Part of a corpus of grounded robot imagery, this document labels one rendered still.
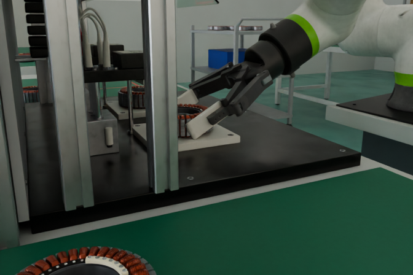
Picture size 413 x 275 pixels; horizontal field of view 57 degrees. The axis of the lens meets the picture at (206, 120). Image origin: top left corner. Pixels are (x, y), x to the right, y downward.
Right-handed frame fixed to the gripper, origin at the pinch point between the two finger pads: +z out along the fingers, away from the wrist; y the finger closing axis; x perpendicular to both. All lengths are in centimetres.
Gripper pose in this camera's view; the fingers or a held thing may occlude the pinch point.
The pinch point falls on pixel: (184, 117)
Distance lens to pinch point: 66.7
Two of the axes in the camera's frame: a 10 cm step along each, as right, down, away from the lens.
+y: -4.2, -2.4, 8.7
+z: -7.9, 5.7, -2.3
